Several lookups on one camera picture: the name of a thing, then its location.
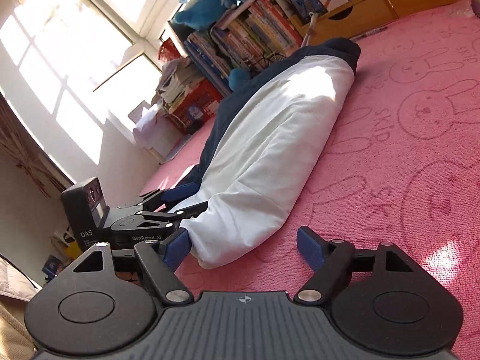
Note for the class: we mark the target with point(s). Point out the window with white frame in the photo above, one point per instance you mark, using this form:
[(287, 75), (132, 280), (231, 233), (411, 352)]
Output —
[(56, 63)]

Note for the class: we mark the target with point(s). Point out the red plastic crate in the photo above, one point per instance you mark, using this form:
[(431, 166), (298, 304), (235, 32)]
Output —
[(198, 105)]

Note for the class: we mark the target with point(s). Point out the red mesh basket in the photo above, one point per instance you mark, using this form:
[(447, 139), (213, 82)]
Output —
[(172, 48)]

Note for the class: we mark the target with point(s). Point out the small black box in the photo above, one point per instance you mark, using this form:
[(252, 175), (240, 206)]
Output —
[(193, 127)]

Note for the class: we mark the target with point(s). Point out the small blue box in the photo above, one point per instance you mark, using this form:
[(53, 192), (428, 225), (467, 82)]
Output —
[(52, 268)]

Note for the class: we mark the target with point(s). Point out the light blue booklet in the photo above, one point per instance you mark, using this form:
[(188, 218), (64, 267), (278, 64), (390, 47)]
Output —
[(176, 153)]

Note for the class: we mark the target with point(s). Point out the white and navy jacket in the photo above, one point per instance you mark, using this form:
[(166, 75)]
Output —
[(270, 138)]

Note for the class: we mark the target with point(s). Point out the blue plush ball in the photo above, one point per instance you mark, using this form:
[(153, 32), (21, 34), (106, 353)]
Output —
[(239, 78)]

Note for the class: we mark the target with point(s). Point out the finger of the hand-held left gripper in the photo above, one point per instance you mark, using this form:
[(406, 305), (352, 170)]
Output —
[(189, 210), (182, 192)]

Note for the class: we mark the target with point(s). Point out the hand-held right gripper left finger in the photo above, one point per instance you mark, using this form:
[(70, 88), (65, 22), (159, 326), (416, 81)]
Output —
[(178, 249)]

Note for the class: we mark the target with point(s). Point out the white shelf board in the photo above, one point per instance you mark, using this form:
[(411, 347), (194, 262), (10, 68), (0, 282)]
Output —
[(240, 7)]

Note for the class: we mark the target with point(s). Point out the patterned pen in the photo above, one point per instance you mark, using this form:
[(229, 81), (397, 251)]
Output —
[(369, 32)]

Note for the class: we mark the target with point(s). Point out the row of thick storybooks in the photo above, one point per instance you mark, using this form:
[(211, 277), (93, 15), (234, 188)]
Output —
[(258, 26)]

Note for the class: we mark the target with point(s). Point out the wooden drawer organizer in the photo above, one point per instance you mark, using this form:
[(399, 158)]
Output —
[(393, 3)]

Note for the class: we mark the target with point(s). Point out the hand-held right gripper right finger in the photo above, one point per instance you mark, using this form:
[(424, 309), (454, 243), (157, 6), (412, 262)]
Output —
[(311, 247)]

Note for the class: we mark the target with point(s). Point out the row of thin blue books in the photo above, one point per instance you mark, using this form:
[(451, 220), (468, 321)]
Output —
[(206, 60)]

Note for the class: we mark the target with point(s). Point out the pink rabbit print mat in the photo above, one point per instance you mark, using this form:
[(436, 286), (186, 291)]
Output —
[(393, 138)]

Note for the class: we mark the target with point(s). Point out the beige cloth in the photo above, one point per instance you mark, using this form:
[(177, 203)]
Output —
[(15, 288)]

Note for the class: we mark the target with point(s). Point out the black model bicycle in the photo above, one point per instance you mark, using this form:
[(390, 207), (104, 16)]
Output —
[(262, 62)]

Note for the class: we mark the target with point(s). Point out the stack of paper booklets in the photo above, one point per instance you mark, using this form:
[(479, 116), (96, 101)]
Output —
[(180, 82)]

